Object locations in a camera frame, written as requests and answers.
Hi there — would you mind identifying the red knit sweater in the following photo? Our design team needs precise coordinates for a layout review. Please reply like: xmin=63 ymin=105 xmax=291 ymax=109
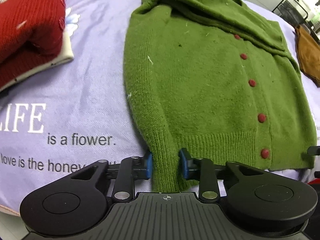
xmin=1 ymin=0 xmax=66 ymax=89

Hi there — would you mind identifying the green knit cardigan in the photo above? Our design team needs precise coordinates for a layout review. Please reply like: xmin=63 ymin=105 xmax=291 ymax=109
xmin=124 ymin=0 xmax=317 ymax=192

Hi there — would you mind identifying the black wire rack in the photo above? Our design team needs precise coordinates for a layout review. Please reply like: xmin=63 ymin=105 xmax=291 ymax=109
xmin=272 ymin=0 xmax=309 ymax=27

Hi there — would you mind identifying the white dotted folded garment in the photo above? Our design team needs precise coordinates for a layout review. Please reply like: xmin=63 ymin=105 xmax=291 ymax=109
xmin=0 ymin=27 xmax=75 ymax=93

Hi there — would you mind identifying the brown folded garment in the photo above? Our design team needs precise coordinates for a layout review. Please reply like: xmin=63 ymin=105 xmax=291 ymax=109
xmin=295 ymin=25 xmax=320 ymax=88

